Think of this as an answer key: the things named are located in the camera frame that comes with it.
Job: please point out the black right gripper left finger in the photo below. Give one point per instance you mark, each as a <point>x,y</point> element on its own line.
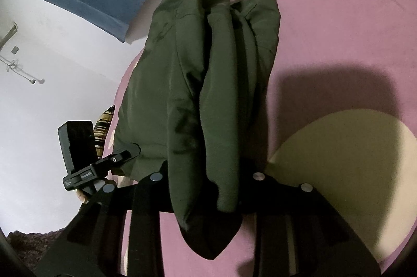
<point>91,244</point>

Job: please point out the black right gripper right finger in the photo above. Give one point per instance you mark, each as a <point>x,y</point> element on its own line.
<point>299,233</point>

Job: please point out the olive green bomber jacket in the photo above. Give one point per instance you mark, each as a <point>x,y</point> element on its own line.
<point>195,104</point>

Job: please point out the left hand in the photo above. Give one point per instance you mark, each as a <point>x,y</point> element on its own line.
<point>84,198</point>

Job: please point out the striped yellow black cloth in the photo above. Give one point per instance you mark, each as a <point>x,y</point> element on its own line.
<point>101,129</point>

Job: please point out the pink bedsheet with cream dots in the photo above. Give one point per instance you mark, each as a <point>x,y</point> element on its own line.
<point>340,116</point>

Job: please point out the grey wall switch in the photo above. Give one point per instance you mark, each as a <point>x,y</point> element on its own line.
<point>15,50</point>

